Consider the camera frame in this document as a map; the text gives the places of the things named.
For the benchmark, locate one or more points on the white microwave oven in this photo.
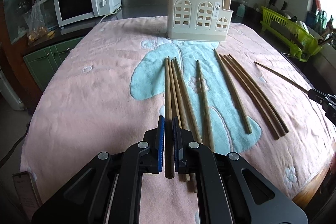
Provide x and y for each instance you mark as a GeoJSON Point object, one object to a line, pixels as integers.
{"type": "Point", "coordinates": [73, 11]}

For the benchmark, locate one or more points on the hand soap pump bottle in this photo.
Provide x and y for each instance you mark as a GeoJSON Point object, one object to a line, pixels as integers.
{"type": "Point", "coordinates": [241, 9]}

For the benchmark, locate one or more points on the cream plastic utensil holder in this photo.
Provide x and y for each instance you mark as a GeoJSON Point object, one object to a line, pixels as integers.
{"type": "Point", "coordinates": [199, 20]}

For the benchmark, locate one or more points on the clear plastic bag with food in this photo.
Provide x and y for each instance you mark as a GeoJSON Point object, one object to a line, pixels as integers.
{"type": "Point", "coordinates": [40, 19]}

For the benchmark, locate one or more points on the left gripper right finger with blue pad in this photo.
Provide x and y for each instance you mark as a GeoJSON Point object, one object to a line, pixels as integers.
{"type": "Point", "coordinates": [229, 189]}

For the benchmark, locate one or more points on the green lower cabinet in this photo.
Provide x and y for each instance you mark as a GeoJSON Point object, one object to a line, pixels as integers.
{"type": "Point", "coordinates": [44, 63]}

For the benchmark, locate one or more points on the wooden chopstick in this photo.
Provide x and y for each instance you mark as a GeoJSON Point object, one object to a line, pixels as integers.
{"type": "Point", "coordinates": [249, 96]}
{"type": "Point", "coordinates": [189, 107]}
{"type": "Point", "coordinates": [235, 95]}
{"type": "Point", "coordinates": [253, 95]}
{"type": "Point", "coordinates": [283, 77]}
{"type": "Point", "coordinates": [269, 108]}
{"type": "Point", "coordinates": [206, 108]}
{"type": "Point", "coordinates": [183, 177]}
{"type": "Point", "coordinates": [169, 159]}

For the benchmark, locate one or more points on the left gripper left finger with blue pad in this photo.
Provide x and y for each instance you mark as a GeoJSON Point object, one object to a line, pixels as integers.
{"type": "Point", "coordinates": [108, 188]}

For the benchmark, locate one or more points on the lime green dish rack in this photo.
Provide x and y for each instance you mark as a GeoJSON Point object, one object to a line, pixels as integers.
{"type": "Point", "coordinates": [302, 45]}

